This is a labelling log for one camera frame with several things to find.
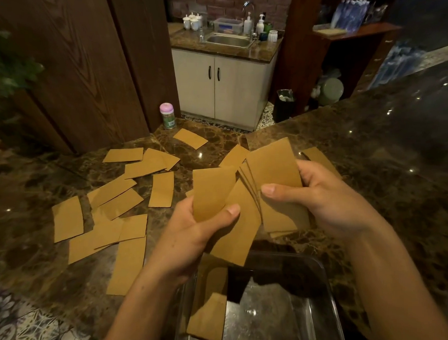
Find pale green round jar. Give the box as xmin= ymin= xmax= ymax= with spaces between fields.
xmin=317 ymin=77 xmax=345 ymax=106

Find green jar with pink lid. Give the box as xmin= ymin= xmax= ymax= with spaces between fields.
xmin=159 ymin=102 xmax=177 ymax=130

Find white ceramic tea set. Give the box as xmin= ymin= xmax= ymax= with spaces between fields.
xmin=182 ymin=12 xmax=204 ymax=32

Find scattered brown sleeves on counter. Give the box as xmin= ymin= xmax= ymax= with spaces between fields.
xmin=48 ymin=122 xmax=347 ymax=299

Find black trash bin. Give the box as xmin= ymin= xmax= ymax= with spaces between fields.
xmin=272 ymin=88 xmax=297 ymax=123

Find green leafy plant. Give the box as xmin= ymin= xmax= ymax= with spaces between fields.
xmin=0 ymin=16 xmax=47 ymax=124

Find fanned bundle of brown sleeves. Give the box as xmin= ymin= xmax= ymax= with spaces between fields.
xmin=237 ymin=136 xmax=311 ymax=240

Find chrome faucet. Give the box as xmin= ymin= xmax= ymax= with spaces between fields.
xmin=241 ymin=0 xmax=258 ymax=38

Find person's right forearm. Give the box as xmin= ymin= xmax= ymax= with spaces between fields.
xmin=343 ymin=214 xmax=448 ymax=340

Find brown cardboard cup sleeve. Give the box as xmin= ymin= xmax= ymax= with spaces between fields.
xmin=191 ymin=166 xmax=240 ymax=223
xmin=205 ymin=178 xmax=265 ymax=269
xmin=190 ymin=253 xmax=231 ymax=315
xmin=184 ymin=291 xmax=230 ymax=340

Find brown wooden shelf unit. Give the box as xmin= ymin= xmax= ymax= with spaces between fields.
xmin=274 ymin=0 xmax=406 ymax=116

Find clear plastic storage box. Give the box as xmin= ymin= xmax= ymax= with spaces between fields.
xmin=213 ymin=17 xmax=244 ymax=36

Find person's left hand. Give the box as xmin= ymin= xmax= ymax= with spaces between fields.
xmin=145 ymin=194 xmax=244 ymax=287

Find white sink cabinet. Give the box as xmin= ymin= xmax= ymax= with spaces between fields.
xmin=169 ymin=19 xmax=288 ymax=135

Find steel sink basin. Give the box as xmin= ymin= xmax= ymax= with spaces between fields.
xmin=204 ymin=30 xmax=256 ymax=51

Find light wooden board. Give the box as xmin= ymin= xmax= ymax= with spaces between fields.
xmin=313 ymin=27 xmax=349 ymax=38

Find row of blue packets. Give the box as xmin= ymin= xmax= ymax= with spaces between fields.
xmin=329 ymin=0 xmax=371 ymax=33

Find person's right hand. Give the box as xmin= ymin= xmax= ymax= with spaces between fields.
xmin=259 ymin=155 xmax=384 ymax=247

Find person's left forearm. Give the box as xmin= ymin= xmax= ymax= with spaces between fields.
xmin=93 ymin=260 xmax=191 ymax=340

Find clear plastic tray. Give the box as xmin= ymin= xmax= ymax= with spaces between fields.
xmin=168 ymin=246 xmax=346 ymax=340

